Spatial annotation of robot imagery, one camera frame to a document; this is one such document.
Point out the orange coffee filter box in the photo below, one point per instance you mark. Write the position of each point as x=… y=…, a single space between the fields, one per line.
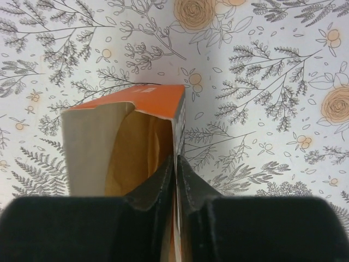
x=89 y=131

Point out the floral patterned table mat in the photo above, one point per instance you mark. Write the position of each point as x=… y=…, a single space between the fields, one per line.
x=266 y=87

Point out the brown paper filters in box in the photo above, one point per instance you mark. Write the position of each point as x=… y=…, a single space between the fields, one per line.
x=142 y=144

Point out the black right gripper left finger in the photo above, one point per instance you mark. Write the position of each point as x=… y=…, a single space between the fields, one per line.
x=134 y=227

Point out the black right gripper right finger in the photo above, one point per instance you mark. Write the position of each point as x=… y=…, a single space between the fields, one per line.
x=254 y=228

